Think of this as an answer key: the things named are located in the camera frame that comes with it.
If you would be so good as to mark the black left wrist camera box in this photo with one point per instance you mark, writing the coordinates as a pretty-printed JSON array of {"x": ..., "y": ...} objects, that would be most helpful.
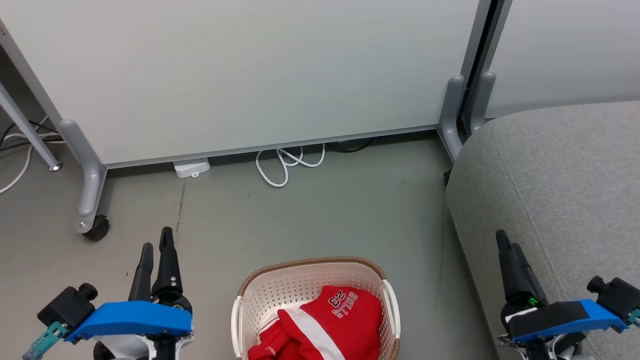
[{"x": 67, "y": 307}]

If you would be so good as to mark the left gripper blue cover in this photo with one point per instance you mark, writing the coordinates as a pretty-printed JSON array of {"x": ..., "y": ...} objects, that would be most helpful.
[{"x": 130, "y": 320}]

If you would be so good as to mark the grey fabric sofa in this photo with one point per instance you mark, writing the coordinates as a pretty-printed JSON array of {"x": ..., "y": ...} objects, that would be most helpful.
[{"x": 565, "y": 190}]

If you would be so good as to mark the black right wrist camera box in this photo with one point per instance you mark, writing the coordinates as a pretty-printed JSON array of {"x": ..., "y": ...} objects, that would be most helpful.
[{"x": 617, "y": 297}]

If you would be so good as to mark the small black caster wheel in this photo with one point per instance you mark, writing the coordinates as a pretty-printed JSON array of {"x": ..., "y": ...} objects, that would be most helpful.
[{"x": 447, "y": 177}]

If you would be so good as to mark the grey partition foot with caster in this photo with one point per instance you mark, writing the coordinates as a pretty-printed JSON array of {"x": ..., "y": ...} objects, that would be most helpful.
[{"x": 89, "y": 170}]

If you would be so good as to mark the grey metal table leg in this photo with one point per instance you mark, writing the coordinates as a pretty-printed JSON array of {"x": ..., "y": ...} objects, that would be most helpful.
[{"x": 25, "y": 127}]

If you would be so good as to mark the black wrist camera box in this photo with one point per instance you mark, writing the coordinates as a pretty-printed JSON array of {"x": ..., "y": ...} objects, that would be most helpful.
[
  {"x": 67, "y": 307},
  {"x": 617, "y": 297}
]

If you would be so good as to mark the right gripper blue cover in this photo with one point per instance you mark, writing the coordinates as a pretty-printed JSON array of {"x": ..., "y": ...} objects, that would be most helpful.
[{"x": 555, "y": 317}]

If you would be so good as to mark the small white partition panel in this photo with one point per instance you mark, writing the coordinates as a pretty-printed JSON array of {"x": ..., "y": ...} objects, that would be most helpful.
[{"x": 565, "y": 50}]

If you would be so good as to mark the large white partition panel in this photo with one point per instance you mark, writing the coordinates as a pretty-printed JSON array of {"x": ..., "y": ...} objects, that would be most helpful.
[{"x": 250, "y": 70}]

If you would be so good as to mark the white power strip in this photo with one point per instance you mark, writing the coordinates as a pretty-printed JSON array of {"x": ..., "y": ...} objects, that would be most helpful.
[{"x": 191, "y": 167}]

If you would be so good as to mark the red Bulls 23 jersey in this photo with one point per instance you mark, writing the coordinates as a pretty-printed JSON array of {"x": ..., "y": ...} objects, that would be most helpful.
[{"x": 345, "y": 315}]

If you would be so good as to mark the white plastic laundry basket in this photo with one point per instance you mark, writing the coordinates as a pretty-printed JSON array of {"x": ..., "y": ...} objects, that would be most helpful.
[{"x": 280, "y": 290}]

